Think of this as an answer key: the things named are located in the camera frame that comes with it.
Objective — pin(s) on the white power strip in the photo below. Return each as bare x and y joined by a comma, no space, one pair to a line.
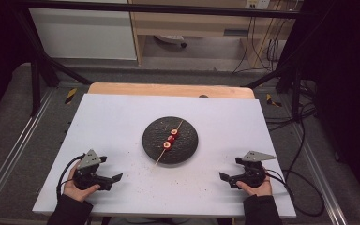
170,38

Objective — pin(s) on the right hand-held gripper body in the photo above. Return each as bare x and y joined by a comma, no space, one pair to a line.
253,175

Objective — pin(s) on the yellow black tape strip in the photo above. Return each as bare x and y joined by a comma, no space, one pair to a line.
273,101
70,96

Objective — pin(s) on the person's left hand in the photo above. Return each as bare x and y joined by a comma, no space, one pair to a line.
75,192

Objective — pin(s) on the white wall socket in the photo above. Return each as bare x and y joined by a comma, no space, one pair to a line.
258,3

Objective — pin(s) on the round black textured plate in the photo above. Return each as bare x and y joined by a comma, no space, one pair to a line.
156,137

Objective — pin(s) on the wooden table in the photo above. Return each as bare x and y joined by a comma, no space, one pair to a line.
156,89

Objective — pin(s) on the white cabinet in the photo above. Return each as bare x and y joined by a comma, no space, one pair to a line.
81,34

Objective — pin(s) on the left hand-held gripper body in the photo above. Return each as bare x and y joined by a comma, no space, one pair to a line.
87,176

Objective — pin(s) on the black metal frame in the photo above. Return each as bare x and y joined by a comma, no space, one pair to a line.
168,8

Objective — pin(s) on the aluminium floor rail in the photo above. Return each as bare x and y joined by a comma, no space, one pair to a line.
318,175
15,146

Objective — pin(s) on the light wooden desk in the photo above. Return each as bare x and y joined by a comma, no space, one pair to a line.
193,23

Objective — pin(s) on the thin bamboo skewer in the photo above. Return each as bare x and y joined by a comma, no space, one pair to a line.
160,157

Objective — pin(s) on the person's right hand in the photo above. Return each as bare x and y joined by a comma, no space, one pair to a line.
259,191

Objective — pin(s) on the cored red hawthorn fruit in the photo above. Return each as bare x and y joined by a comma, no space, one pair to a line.
170,138
174,132
167,144

